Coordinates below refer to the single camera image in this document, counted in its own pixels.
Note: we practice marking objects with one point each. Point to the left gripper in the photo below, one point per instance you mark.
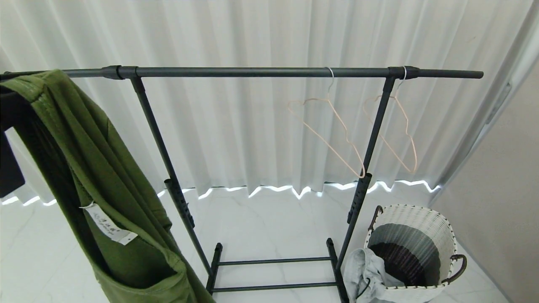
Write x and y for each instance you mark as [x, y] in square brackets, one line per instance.
[12, 111]

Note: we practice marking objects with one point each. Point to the green long-sleeved shirt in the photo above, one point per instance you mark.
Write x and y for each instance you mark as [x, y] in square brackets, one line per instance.
[105, 168]

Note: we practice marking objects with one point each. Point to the pale grey shorts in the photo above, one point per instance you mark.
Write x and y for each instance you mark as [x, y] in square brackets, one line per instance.
[366, 269]

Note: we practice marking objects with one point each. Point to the pink clothes hanger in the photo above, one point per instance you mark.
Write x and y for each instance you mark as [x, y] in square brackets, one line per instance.
[416, 162]
[316, 99]

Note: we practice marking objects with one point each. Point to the black clothes rack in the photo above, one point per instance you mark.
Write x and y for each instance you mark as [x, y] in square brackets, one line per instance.
[252, 72]

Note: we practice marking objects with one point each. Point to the white laundry basket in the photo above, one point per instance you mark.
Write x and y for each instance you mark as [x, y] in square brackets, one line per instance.
[421, 223]

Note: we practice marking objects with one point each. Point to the white curtain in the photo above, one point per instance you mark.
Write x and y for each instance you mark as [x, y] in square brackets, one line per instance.
[252, 33]

